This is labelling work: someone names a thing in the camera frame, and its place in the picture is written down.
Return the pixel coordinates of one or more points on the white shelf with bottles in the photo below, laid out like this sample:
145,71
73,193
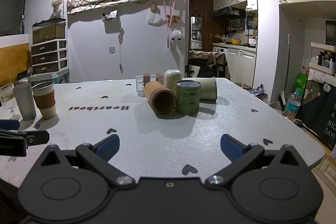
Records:
323,60

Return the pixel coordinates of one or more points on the clear glass cup brown band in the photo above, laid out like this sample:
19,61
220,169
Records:
147,82

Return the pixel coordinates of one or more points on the black chalkboard sign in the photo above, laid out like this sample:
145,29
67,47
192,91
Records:
319,113

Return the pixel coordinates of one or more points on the beige cup with brown sleeve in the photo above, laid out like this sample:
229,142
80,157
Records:
44,100

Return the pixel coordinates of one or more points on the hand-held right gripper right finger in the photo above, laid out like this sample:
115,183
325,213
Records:
231,146

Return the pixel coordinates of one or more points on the white hanging bag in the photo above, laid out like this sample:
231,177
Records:
153,18

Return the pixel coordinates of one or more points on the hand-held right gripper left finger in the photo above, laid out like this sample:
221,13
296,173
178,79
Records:
108,146

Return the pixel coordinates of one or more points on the yellow pot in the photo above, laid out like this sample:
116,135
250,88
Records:
235,42

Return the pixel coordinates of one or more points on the glass fish tank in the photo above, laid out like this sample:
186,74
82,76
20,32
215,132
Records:
48,31

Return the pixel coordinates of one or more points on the wooden board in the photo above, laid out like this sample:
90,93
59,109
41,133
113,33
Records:
13,62

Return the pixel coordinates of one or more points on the plastic water bottle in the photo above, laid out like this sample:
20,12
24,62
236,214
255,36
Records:
292,106

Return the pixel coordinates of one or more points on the white mop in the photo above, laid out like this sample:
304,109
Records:
287,69

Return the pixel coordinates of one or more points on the cream white cup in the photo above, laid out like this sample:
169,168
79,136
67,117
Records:
173,79

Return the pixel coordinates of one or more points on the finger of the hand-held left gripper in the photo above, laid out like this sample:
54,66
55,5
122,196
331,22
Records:
9,124
38,137

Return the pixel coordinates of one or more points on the washing machine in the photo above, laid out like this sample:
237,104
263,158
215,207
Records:
220,50

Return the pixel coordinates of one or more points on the black range hood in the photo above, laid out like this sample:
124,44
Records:
228,12

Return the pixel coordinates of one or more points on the grey cup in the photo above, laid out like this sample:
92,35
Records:
25,102

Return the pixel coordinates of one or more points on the white plastic drawer unit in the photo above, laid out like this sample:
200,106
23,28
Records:
48,57

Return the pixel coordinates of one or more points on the olive green cup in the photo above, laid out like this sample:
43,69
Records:
208,88

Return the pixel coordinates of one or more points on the dark cloth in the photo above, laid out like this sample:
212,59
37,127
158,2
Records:
11,1

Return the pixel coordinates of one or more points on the patterned glass goblet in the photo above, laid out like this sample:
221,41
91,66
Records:
7,95

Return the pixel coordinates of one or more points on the green tin can cup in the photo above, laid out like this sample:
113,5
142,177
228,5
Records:
187,98

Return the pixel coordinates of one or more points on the dried flower bunch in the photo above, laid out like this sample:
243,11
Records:
56,5

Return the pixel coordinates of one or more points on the wall mirror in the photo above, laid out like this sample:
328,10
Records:
196,32

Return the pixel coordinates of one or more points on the brown cylindrical cup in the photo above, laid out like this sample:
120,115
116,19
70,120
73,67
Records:
160,99

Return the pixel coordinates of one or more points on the white kitchen base cabinets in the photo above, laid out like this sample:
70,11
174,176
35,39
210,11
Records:
241,64

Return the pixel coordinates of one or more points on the chair with draped clothing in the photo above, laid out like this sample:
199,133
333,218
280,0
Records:
207,65

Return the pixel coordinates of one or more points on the sheep plush toy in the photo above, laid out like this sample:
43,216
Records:
176,34

